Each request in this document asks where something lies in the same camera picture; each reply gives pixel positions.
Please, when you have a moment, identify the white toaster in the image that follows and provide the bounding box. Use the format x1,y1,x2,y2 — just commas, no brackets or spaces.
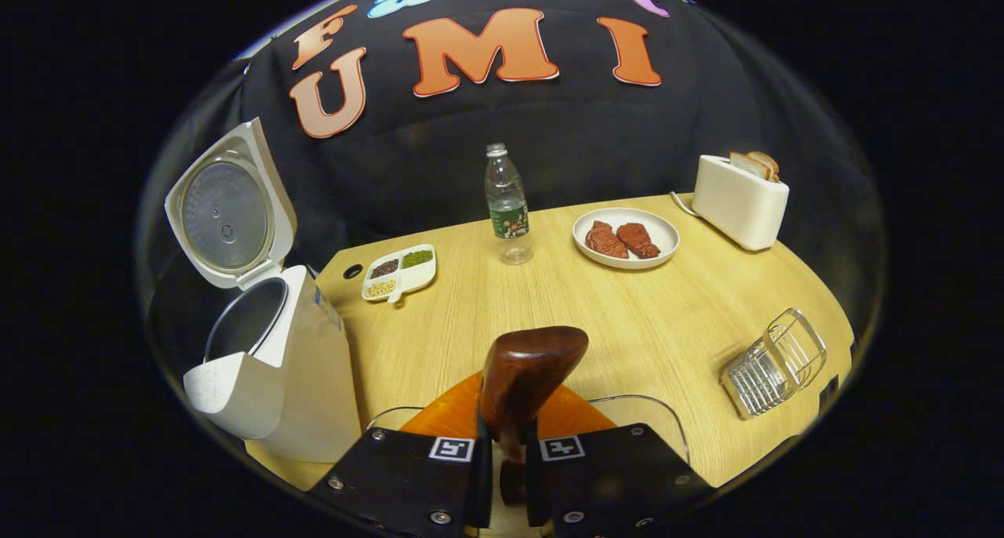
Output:
692,151,790,252

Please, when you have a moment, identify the white rice cooker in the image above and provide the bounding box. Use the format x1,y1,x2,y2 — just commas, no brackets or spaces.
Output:
163,117,363,464

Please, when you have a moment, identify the metal wire chopstick holder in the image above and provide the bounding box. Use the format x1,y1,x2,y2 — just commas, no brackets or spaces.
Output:
720,308,828,420

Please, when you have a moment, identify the brown wooden spoon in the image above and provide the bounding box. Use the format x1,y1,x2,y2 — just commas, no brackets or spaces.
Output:
478,326,589,507

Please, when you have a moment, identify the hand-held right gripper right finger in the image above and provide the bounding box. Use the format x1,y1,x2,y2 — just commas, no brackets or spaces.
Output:
524,385,716,535

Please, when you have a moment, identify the red meat slice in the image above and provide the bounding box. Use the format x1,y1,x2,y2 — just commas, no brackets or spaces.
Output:
616,223,661,260
585,221,630,260

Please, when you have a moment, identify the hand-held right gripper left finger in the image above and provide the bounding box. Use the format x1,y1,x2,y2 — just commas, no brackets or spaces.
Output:
307,372,493,535

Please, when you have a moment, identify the white round plate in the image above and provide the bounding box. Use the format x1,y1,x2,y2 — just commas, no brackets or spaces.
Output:
573,207,680,270

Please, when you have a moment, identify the clear plastic water bottle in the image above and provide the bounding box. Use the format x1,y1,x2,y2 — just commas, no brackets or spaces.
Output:
484,143,534,266

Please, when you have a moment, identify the white divided dish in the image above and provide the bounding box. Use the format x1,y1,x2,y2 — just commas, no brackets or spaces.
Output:
361,244,438,304

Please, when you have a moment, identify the clear glass bowl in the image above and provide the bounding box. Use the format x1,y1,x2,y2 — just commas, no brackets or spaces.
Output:
365,394,691,468

